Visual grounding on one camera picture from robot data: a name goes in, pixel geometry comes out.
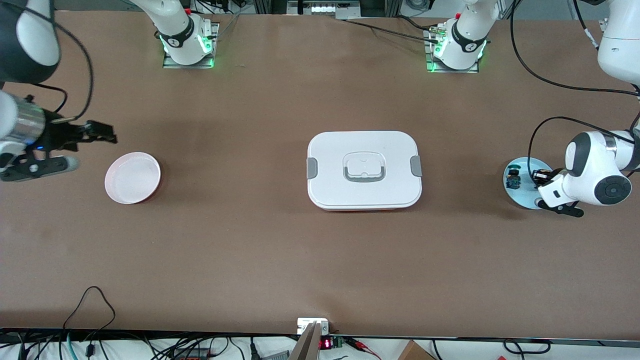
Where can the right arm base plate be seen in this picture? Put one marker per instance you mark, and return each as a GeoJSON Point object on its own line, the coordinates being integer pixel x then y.
{"type": "Point", "coordinates": [216, 45]}

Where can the brown cardboard box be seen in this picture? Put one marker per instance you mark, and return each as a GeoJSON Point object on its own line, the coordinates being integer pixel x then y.
{"type": "Point", "coordinates": [415, 352]}

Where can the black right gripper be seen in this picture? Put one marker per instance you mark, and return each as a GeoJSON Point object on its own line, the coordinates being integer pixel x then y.
{"type": "Point", "coordinates": [61, 135]}

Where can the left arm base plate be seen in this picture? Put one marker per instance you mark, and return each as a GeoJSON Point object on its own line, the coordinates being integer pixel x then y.
{"type": "Point", "coordinates": [429, 55]}

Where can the white lunch box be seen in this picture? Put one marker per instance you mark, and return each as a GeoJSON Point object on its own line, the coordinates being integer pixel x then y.
{"type": "Point", "coordinates": [365, 145]}

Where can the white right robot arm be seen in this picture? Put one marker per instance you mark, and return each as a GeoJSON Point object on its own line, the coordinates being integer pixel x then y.
{"type": "Point", "coordinates": [175, 30]}

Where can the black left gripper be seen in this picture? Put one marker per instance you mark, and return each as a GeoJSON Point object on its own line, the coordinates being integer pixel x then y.
{"type": "Point", "coordinates": [542, 177]}

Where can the blue switch module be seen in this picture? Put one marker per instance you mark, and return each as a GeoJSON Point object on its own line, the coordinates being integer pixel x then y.
{"type": "Point", "coordinates": [513, 177]}

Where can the red digit display module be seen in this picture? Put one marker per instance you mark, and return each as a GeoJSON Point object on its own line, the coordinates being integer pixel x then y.
{"type": "Point", "coordinates": [326, 343]}

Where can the white round plate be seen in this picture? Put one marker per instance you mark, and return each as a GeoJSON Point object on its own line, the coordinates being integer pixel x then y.
{"type": "Point", "coordinates": [132, 177]}

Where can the aluminium profile bar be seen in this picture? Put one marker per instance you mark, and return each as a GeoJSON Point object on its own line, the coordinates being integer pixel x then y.
{"type": "Point", "coordinates": [306, 345]}

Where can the perforated aluminium rail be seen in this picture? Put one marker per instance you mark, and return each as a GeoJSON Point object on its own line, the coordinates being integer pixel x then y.
{"type": "Point", "coordinates": [603, 25]}

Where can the light blue round plate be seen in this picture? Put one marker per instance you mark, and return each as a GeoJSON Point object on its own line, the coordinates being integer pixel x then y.
{"type": "Point", "coordinates": [522, 197]}

